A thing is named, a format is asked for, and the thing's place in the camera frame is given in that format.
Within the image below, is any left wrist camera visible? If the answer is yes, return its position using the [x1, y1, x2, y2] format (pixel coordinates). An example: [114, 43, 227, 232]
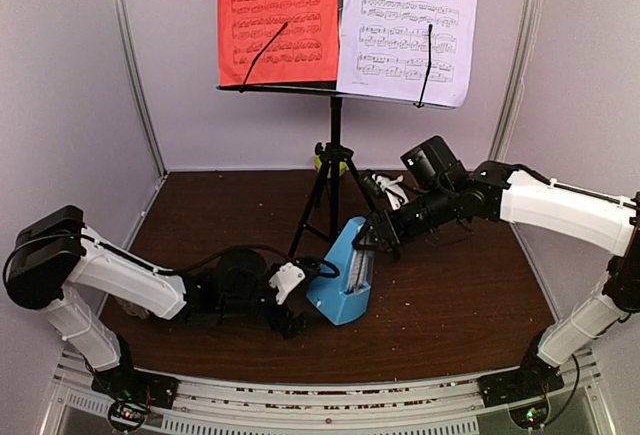
[268, 256, 340, 305]

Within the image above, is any left aluminium frame post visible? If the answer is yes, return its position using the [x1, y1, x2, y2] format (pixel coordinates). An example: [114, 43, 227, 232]
[112, 0, 168, 178]

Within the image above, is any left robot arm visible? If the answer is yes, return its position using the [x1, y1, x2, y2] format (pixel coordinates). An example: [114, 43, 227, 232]
[2, 205, 306, 399]

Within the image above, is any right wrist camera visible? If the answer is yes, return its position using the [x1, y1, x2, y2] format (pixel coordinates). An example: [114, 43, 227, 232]
[361, 170, 409, 211]

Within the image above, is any right aluminium frame post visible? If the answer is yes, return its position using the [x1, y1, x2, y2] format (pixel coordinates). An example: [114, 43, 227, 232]
[488, 0, 543, 161]

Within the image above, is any black music stand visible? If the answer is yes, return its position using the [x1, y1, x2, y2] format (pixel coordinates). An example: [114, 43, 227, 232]
[214, 0, 459, 264]

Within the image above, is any lavender paper sheet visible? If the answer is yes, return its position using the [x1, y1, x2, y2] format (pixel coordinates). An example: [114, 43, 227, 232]
[336, 0, 478, 108]

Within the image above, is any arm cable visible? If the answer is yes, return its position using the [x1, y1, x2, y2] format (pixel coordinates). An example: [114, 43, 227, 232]
[514, 164, 640, 211]
[2, 234, 301, 301]

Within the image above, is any blue metronome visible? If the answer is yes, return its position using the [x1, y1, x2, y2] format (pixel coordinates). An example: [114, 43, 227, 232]
[306, 217, 374, 326]

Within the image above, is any red sheet music paper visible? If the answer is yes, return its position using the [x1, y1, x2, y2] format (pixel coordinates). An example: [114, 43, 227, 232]
[217, 0, 339, 87]

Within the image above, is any front aluminium rail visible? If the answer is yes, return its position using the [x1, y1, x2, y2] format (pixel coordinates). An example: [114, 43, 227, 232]
[49, 347, 601, 435]

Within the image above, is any aluminium frame post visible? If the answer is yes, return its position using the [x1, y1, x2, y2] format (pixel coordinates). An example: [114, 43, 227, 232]
[488, 0, 543, 161]
[112, 0, 168, 178]

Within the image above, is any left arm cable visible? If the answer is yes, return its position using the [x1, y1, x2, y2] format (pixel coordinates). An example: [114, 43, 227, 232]
[2, 234, 301, 301]

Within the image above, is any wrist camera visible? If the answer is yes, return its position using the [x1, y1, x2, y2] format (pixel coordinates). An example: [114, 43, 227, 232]
[268, 256, 340, 305]
[361, 170, 409, 211]

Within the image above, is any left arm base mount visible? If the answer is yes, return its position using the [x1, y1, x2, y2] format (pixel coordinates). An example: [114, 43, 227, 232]
[91, 370, 179, 433]

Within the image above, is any patterned white mug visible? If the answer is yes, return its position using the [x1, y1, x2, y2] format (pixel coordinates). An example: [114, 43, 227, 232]
[115, 297, 150, 320]

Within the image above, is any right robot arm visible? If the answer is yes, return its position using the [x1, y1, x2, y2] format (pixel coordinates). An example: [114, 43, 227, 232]
[352, 136, 639, 397]

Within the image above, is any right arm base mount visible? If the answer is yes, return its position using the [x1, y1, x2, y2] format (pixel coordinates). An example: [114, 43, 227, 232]
[477, 367, 564, 430]

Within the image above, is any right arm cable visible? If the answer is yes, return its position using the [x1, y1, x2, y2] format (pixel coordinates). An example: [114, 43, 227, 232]
[514, 164, 640, 211]

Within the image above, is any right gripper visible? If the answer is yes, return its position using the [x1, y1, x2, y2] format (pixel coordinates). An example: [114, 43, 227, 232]
[352, 183, 457, 253]

